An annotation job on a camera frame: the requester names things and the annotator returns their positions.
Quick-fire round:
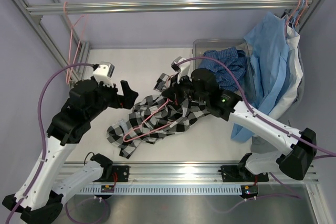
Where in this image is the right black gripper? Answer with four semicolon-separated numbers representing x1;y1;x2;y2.
163;72;208;105

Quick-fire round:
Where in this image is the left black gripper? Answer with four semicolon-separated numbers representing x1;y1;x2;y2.
86;79;138;121

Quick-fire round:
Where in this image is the black white plaid shirt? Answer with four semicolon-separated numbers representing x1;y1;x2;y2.
106;95;209;158

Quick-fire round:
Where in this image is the blue checked shirt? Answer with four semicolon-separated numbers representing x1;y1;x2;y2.
198;47;247;92

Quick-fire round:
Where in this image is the pink wire hanger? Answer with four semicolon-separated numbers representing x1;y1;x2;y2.
62;1;90;83

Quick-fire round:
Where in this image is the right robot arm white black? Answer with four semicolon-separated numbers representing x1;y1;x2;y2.
162;68;317;181

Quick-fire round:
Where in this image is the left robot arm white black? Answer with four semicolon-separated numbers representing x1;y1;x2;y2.
2;80;139;223

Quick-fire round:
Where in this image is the light blue shirt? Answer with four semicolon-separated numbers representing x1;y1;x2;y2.
230;11;291;143

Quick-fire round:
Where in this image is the blue hanger on right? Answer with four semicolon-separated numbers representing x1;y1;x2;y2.
289;0;308;29

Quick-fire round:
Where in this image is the clear plastic bin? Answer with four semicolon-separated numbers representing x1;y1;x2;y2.
192;39;256;103

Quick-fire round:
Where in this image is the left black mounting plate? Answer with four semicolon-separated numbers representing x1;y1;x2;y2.
94;165;130;183

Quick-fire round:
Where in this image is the black mounting plate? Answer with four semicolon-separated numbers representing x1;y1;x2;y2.
94;165;130;183
218;165;269;182

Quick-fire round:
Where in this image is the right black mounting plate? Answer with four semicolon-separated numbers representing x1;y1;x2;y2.
218;165;269;182

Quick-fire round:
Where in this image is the aluminium hanging rod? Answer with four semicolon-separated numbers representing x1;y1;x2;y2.
26;0;300;16

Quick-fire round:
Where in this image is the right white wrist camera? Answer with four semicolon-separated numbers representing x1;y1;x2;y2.
171;57;190;83

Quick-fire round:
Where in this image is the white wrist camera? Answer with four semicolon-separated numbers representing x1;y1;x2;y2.
171;57;190;83
93;62;115;87

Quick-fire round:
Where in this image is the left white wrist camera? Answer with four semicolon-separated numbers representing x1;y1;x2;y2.
93;62;115;87

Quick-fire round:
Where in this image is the left aluminium frame post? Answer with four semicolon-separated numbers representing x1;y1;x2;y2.
11;0;91;81

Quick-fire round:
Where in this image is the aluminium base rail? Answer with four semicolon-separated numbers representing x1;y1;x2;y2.
56;161;319;185

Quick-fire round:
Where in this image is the white slotted cable duct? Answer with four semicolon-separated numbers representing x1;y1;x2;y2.
77;185;242;195

